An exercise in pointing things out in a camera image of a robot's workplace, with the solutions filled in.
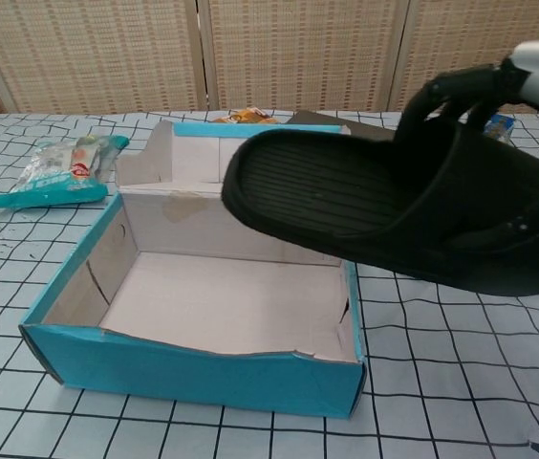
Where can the black rubber slipper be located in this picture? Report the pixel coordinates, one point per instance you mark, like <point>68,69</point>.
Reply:
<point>327,191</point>

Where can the blue rectangular carton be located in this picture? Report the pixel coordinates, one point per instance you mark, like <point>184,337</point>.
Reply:
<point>500,128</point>

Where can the orange snack package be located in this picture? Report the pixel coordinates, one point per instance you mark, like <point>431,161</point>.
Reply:
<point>245,116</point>

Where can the blue cardboard shoe box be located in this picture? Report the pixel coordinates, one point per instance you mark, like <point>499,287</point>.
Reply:
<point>202,363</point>

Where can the grey closed laptop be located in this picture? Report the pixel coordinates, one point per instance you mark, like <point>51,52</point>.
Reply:
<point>346,123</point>

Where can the woven folding screen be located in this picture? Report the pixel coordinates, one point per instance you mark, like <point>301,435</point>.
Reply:
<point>298,52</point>

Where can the white checkered tablecloth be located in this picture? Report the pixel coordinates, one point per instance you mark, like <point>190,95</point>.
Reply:
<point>441,382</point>

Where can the teal snack bag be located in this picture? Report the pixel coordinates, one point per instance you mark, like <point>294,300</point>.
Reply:
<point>59,177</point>

